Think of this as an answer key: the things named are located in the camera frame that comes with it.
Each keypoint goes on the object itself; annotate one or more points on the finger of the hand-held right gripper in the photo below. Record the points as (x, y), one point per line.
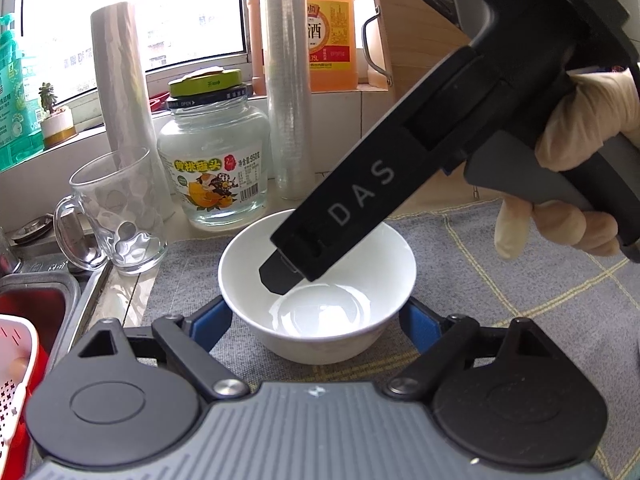
(280, 280)

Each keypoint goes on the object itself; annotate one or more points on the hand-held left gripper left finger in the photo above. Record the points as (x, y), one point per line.
(212, 327)

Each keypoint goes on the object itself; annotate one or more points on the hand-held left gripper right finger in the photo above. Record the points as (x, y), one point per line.
(420, 327)

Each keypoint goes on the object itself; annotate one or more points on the white ceramic bowl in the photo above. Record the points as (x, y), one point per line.
(350, 260)

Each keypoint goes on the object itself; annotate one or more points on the person's right hand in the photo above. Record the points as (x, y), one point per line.
(595, 110)

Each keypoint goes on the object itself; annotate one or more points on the grey checked cloth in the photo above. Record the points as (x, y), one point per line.
(500, 300)

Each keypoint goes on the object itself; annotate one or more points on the bamboo cutting board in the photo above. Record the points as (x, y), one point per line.
(420, 45)

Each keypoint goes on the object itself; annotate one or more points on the stainless steel sink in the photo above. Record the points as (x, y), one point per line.
(95, 295)

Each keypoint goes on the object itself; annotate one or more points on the glass jar with green lid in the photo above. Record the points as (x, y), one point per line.
(215, 160)

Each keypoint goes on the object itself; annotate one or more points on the clear glass mug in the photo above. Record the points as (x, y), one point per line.
(125, 220)

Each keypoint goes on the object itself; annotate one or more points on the red plastic basin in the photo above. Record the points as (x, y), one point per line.
(30, 310)

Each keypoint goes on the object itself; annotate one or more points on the orange cooking wine jug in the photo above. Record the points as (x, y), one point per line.
(332, 35)

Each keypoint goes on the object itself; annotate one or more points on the clear plastic wrap roll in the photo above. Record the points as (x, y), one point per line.
(287, 85)

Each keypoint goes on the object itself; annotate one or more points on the metal sink strainer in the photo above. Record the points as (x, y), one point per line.
(32, 230)

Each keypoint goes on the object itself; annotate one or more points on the white plastic colander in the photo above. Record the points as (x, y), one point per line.
(15, 385)

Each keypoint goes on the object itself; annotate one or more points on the grey paper roll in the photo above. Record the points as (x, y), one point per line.
(122, 85)

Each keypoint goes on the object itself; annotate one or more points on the small potted plant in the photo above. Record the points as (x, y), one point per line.
(57, 122)

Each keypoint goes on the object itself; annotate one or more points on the green dish soap bottle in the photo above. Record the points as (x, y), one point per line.
(15, 100)

